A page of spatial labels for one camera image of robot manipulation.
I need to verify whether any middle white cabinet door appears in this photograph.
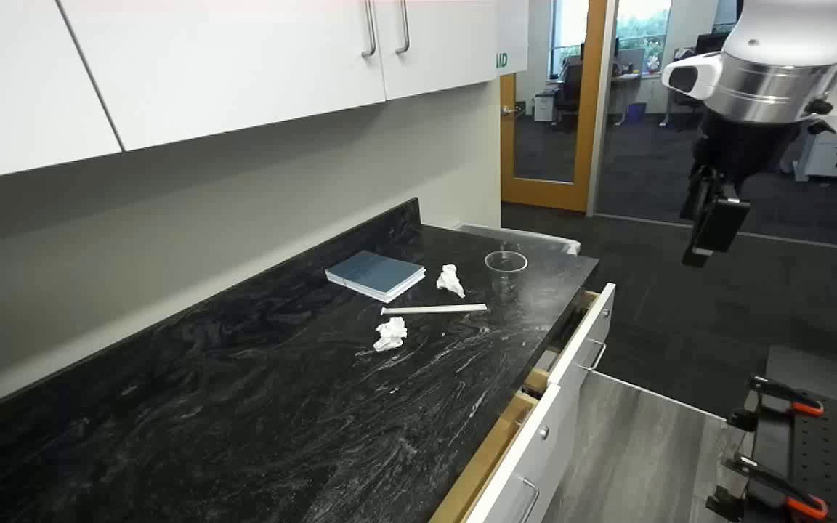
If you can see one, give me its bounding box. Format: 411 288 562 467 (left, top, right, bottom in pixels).
57 0 383 150

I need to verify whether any lower orange black clamp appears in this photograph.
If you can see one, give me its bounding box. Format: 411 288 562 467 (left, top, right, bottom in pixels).
706 452 831 523

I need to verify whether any upper orange black clamp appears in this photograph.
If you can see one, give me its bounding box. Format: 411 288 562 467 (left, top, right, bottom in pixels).
730 375 826 433

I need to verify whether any cabinet handle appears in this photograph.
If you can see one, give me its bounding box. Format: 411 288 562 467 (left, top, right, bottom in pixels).
358 0 377 61
393 0 414 58

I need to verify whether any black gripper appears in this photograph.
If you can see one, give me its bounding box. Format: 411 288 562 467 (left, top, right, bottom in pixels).
681 112 784 268

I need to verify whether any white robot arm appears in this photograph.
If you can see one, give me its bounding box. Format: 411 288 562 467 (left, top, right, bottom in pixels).
663 0 837 268

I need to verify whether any white stick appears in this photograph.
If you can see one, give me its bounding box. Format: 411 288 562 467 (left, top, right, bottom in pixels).
377 301 488 317

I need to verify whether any left white cabinet door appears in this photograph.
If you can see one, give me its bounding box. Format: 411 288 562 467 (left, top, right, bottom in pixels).
0 0 123 175

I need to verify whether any right cabinet handle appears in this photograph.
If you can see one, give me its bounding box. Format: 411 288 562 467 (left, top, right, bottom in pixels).
393 0 414 58

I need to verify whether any left cabinet handle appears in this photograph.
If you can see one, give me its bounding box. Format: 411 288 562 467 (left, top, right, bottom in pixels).
358 0 377 61

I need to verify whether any orange black clamp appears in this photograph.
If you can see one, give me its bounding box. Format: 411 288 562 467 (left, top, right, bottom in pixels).
730 375 826 433
706 452 831 523

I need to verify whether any wooden door frame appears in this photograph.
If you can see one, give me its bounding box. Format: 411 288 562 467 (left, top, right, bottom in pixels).
496 0 618 214

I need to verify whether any blue book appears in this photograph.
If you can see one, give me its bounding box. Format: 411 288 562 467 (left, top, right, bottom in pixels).
325 249 424 304

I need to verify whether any white crumpled paper lower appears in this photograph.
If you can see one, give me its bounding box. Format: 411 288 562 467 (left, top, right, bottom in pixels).
371 317 411 350

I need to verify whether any open white drawer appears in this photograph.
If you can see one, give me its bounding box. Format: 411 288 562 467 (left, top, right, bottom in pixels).
431 282 723 523

